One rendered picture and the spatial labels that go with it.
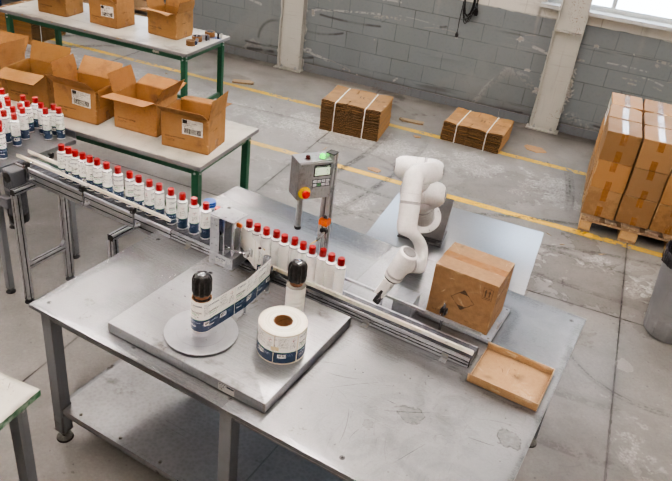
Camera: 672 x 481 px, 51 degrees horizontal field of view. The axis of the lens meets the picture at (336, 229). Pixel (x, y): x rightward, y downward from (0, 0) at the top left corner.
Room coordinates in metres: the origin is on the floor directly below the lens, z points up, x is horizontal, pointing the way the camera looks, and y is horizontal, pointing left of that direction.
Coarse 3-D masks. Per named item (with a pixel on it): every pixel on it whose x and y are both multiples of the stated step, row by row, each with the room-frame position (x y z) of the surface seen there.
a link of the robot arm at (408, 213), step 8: (400, 208) 2.66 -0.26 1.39; (408, 208) 2.64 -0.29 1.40; (416, 208) 2.65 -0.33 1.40; (400, 216) 2.64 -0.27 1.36; (408, 216) 2.62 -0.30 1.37; (416, 216) 2.64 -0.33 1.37; (400, 224) 2.62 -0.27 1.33; (408, 224) 2.61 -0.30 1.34; (416, 224) 2.63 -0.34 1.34; (400, 232) 2.60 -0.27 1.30; (408, 232) 2.60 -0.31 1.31; (416, 232) 2.61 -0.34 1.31; (416, 240) 2.61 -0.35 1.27; (424, 240) 2.61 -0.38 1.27; (416, 248) 2.63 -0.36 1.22; (424, 248) 2.60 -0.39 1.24; (424, 256) 2.59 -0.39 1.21; (424, 264) 2.57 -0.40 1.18; (416, 272) 2.56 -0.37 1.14
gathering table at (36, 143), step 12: (36, 132) 4.03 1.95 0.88; (72, 132) 4.02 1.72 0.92; (12, 144) 3.82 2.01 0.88; (24, 144) 3.84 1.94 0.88; (36, 144) 3.86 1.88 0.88; (48, 144) 3.88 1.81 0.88; (72, 144) 3.98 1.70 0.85; (12, 156) 3.66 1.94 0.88; (0, 168) 3.51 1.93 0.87; (0, 192) 3.52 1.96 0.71; (72, 204) 3.97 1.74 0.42; (0, 216) 3.50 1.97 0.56; (72, 216) 3.96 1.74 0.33; (0, 228) 3.49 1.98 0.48; (12, 228) 4.23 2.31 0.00; (72, 228) 3.96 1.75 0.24; (0, 240) 3.50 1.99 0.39; (72, 240) 3.96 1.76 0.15; (0, 252) 3.51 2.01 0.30; (72, 252) 3.97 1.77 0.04; (12, 276) 3.52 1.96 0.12; (12, 288) 3.51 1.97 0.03
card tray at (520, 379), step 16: (496, 352) 2.47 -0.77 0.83; (512, 352) 2.44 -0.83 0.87; (480, 368) 2.34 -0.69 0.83; (496, 368) 2.36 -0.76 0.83; (512, 368) 2.37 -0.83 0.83; (528, 368) 2.38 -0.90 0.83; (544, 368) 2.37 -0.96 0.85; (480, 384) 2.23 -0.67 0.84; (496, 384) 2.26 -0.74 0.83; (512, 384) 2.27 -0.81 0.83; (528, 384) 2.28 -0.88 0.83; (544, 384) 2.29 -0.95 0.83; (512, 400) 2.17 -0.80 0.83; (528, 400) 2.14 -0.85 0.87
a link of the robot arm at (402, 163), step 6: (402, 156) 2.91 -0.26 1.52; (408, 156) 2.91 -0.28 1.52; (414, 156) 2.92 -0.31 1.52; (396, 162) 2.89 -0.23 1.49; (402, 162) 2.88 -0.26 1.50; (408, 162) 2.87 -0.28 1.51; (414, 162) 2.87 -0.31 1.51; (420, 162) 2.87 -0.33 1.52; (396, 168) 2.88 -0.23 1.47; (402, 168) 2.86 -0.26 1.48; (396, 174) 2.88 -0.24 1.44; (402, 174) 2.86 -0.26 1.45; (426, 186) 2.99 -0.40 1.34
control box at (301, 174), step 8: (312, 152) 2.92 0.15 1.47; (320, 152) 2.94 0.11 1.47; (296, 160) 2.83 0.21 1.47; (304, 160) 2.83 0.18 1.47; (312, 160) 2.84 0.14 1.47; (320, 160) 2.85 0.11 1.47; (328, 160) 2.87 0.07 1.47; (296, 168) 2.82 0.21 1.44; (304, 168) 2.80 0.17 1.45; (312, 168) 2.82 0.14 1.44; (296, 176) 2.81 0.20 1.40; (304, 176) 2.81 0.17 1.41; (312, 176) 2.82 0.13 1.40; (320, 176) 2.84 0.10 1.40; (328, 176) 2.86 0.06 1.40; (296, 184) 2.81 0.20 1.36; (304, 184) 2.81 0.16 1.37; (296, 192) 2.80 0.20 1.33; (312, 192) 2.83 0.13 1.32; (320, 192) 2.85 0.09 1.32; (328, 192) 2.87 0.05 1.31
